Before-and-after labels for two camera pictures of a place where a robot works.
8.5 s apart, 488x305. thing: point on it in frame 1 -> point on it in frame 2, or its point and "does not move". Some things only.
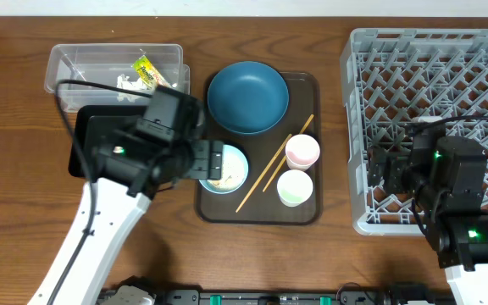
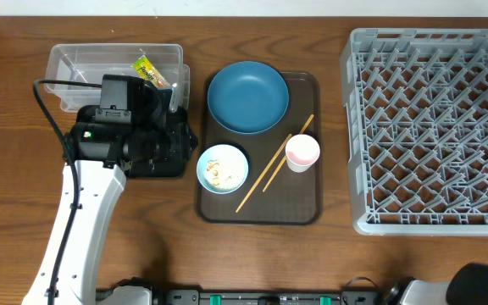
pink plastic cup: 302,151 does not move
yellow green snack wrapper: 148,74 does not move
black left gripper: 207,150 -> 181,142
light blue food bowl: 234,172 does not move
